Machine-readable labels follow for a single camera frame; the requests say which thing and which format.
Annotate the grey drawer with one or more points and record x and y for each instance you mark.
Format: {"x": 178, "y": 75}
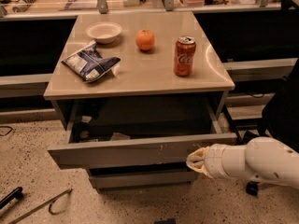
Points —
{"x": 151, "y": 178}
{"x": 133, "y": 152}

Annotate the grey drawer cabinet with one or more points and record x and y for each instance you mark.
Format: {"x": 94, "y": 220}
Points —
{"x": 141, "y": 96}

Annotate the metal rod on floor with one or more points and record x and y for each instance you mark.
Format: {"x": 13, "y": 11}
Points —
{"x": 47, "y": 203}

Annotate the grey top drawer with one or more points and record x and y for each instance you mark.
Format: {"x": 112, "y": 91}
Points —
{"x": 133, "y": 152}

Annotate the white bowl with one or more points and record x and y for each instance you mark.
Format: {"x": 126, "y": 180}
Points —
{"x": 104, "y": 32}

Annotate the black coiled cable tool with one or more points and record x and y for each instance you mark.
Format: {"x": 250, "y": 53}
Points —
{"x": 22, "y": 5}

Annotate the white paper in drawer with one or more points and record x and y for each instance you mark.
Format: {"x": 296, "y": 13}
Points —
{"x": 119, "y": 136}

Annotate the orange fruit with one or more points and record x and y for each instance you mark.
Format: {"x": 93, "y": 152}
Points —
{"x": 145, "y": 40}

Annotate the black handle on floor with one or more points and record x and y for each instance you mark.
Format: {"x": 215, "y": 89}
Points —
{"x": 14, "y": 194}

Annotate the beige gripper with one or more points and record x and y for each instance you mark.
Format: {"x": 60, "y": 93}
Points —
{"x": 214, "y": 160}

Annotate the red cola can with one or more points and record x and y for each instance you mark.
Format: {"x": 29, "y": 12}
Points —
{"x": 184, "y": 51}

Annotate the black office chair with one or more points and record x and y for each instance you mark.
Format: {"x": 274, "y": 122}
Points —
{"x": 280, "y": 116}

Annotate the blue white chip bag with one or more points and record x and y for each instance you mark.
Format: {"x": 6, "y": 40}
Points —
{"x": 89, "y": 64}

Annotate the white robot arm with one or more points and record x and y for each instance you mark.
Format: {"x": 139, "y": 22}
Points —
{"x": 262, "y": 159}

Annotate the grey lower drawer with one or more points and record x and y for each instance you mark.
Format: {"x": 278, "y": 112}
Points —
{"x": 151, "y": 178}

